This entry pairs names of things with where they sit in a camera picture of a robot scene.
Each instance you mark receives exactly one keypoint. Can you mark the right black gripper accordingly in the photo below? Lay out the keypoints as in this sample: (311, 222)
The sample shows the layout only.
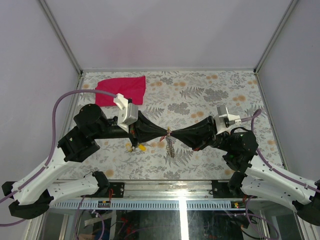
(199, 135)

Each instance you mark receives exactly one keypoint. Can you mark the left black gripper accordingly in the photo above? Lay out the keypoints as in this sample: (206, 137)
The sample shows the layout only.
(144, 130)

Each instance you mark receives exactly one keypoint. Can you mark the red tag key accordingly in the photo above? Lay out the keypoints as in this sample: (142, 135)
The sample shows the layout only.
(162, 138)

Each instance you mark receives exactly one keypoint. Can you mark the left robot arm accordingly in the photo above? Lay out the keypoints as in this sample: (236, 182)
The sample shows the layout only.
(33, 199)

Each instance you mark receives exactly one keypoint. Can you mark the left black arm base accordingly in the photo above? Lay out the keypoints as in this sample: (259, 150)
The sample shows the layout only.
(116, 190)

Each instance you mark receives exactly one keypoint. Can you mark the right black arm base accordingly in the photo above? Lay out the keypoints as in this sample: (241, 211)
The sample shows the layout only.
(220, 189)

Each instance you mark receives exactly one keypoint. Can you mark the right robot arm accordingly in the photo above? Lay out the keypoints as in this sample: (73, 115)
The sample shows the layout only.
(253, 174)

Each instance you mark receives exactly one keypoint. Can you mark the orange tag key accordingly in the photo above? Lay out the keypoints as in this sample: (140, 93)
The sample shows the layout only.
(142, 147)

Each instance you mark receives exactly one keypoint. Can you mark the yellow tag key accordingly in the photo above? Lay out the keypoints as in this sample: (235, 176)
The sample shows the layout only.
(129, 147)

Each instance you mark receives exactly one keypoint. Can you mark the pink folded cloth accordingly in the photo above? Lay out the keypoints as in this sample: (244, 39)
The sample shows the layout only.
(133, 88)

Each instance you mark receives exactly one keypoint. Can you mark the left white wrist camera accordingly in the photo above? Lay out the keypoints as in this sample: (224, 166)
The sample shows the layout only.
(128, 112)

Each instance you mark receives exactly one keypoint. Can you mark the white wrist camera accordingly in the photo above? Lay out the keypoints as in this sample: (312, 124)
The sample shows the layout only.
(224, 120)
(128, 112)

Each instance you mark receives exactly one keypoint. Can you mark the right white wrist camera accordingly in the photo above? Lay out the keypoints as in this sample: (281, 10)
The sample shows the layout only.
(224, 120)

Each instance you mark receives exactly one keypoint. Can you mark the aluminium front rail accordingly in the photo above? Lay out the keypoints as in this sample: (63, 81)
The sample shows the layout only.
(168, 190)

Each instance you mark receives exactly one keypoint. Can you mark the white slotted cable duct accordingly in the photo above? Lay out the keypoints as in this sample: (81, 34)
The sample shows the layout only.
(124, 204)

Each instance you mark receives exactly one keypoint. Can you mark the right aluminium frame post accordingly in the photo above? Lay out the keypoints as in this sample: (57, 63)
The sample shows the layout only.
(282, 23)

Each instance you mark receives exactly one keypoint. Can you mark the aluminium frame post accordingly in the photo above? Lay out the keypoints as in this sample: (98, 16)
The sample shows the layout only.
(282, 23)
(60, 36)

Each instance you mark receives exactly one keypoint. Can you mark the left aluminium frame post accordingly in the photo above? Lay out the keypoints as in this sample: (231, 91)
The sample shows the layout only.
(60, 36)

